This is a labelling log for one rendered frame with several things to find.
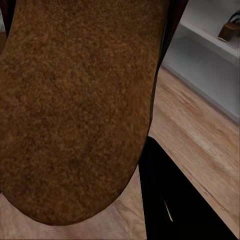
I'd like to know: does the sandal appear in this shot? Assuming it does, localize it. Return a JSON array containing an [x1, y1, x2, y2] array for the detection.
[[0, 0, 189, 226], [218, 11, 240, 42]]

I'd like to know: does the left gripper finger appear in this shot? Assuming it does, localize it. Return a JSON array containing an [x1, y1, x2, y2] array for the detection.
[[138, 136, 238, 240]]

